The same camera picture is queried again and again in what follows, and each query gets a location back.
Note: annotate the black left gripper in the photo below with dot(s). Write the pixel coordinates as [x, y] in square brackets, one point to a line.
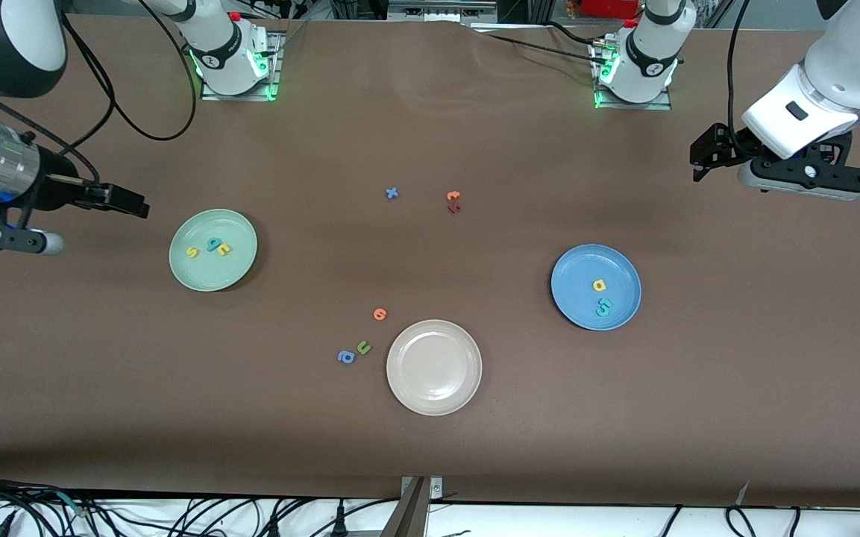
[737, 144]

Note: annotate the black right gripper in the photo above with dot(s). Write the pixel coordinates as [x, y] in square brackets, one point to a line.
[51, 189]

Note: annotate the teal foam letter b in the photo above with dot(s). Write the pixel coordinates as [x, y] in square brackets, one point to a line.
[213, 244]

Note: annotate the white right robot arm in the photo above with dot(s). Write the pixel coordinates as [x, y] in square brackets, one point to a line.
[4, 37]

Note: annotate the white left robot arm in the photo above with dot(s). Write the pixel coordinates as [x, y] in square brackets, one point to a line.
[847, 67]

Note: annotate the green plate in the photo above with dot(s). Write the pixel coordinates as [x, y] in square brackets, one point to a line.
[213, 272]

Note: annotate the red box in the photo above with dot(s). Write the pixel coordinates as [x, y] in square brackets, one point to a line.
[609, 7]

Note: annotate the blue plate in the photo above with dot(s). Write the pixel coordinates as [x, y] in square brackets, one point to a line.
[575, 287]

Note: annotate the blue foam letter a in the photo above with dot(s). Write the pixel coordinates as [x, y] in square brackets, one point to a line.
[351, 359]

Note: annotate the green foam letter u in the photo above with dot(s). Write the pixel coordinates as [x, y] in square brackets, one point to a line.
[360, 347]

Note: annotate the orange foam letter e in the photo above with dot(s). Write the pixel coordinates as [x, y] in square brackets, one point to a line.
[380, 310]

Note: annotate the small paper tag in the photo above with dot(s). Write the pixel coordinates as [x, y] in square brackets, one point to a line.
[743, 494]

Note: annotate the beige plate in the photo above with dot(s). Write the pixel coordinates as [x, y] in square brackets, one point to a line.
[434, 367]

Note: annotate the black power plug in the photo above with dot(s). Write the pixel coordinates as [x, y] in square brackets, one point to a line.
[339, 522]

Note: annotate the aluminium frame bar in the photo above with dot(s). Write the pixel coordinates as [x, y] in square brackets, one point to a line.
[441, 11]

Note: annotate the aluminium profile with bracket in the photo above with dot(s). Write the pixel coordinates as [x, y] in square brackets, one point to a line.
[411, 514]

